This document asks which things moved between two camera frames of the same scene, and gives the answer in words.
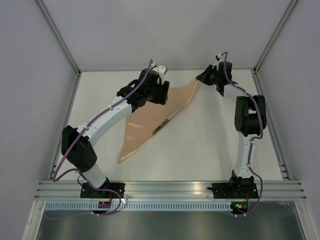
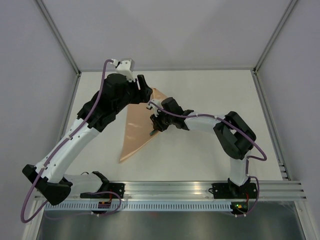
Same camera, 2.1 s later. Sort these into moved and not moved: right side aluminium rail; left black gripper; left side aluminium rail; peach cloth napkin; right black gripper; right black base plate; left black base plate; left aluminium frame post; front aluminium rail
Moved: left black gripper; right black gripper; peach cloth napkin
Not moved: left side aluminium rail; left aluminium frame post; right side aluminium rail; front aluminium rail; left black base plate; right black base plate
